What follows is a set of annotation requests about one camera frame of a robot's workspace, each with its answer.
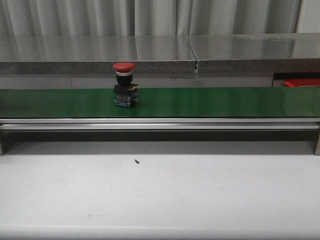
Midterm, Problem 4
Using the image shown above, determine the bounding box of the red mushroom push button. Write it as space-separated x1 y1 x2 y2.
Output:
112 62 138 108

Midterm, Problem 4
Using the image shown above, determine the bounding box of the grey stone counter left slab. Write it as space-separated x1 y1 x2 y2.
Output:
0 36 196 75

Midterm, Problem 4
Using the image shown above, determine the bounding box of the grey stone counter slab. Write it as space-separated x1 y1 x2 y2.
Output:
188 33 320 74
0 36 196 75

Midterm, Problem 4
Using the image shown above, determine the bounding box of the green conveyor belt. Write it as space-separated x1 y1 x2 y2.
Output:
0 87 320 118

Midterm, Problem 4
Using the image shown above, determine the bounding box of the red plastic bin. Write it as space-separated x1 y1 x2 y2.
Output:
284 78 320 87

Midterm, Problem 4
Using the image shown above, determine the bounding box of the grey stone counter right slab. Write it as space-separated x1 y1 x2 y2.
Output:
188 33 320 74

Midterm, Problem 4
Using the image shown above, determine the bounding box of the right conveyor support leg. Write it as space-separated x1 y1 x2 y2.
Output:
308 130 320 156

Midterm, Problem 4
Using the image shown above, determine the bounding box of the grey pleated curtain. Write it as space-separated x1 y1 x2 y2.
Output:
0 0 302 37

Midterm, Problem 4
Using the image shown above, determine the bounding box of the aluminium conveyor frame rail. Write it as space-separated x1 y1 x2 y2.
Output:
0 117 320 131

